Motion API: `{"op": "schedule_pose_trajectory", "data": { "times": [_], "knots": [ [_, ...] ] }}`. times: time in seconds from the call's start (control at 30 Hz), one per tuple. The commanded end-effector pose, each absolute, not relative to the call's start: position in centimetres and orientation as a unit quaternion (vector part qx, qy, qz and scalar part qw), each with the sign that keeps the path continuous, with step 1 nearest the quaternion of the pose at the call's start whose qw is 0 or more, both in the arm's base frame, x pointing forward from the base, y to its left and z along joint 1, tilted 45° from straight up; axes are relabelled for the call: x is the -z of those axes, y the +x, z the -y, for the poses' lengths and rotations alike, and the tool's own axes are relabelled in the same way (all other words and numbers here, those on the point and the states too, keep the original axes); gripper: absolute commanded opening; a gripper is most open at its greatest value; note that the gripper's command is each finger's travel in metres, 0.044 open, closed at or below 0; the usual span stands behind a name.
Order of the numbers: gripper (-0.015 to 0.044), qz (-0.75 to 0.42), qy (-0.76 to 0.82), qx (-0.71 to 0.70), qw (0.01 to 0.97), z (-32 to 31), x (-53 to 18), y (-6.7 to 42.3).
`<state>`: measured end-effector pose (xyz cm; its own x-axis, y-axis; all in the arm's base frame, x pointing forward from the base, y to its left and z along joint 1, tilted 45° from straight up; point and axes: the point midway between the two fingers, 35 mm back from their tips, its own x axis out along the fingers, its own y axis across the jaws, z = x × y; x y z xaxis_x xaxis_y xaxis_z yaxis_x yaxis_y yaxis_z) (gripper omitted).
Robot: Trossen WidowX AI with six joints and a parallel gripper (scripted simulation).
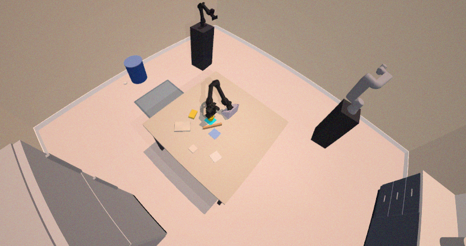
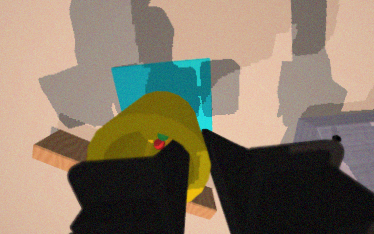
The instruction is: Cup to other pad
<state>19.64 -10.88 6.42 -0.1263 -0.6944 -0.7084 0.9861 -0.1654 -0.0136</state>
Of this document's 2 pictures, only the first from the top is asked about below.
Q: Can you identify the yellow rectangular block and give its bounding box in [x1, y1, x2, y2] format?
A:
[188, 109, 198, 119]

